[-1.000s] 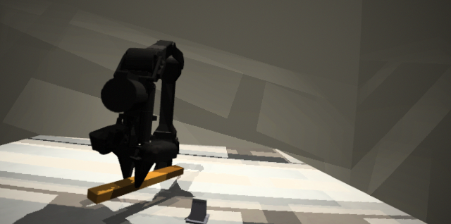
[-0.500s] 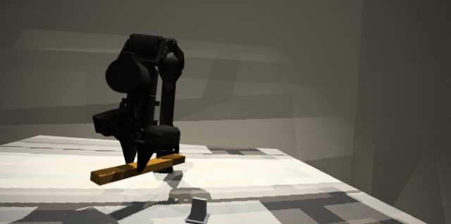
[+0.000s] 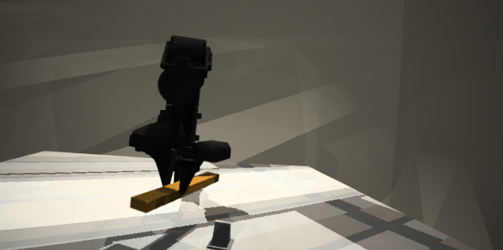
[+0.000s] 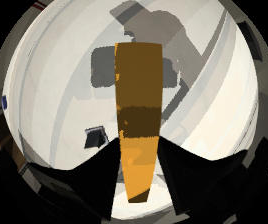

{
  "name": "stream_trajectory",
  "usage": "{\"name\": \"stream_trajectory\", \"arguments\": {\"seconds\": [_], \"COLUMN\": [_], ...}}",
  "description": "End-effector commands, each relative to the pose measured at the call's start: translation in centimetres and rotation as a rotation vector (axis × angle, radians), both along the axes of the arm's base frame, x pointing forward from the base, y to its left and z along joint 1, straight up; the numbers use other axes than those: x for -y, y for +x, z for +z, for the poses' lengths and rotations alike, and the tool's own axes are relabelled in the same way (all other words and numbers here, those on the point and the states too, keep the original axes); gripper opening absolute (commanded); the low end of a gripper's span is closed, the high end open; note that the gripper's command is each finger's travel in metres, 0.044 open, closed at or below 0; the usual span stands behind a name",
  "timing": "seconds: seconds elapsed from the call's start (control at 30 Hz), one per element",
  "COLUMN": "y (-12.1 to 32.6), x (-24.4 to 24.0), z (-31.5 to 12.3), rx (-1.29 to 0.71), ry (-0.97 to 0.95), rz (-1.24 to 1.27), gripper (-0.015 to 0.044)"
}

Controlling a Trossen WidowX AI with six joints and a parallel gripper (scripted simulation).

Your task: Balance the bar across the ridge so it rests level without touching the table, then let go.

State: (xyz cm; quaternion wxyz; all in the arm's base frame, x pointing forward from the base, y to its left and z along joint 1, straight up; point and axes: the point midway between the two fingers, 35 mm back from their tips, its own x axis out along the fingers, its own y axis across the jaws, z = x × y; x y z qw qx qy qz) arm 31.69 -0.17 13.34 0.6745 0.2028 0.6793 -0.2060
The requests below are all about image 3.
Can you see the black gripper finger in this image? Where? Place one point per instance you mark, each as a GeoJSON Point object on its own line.
{"type": "Point", "coordinates": [188, 171]}
{"type": "Point", "coordinates": [165, 164]}

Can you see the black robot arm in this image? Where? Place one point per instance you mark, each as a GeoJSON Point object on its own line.
{"type": "Point", "coordinates": [185, 62]}

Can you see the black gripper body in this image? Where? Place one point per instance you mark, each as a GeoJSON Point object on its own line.
{"type": "Point", "coordinates": [206, 151]}

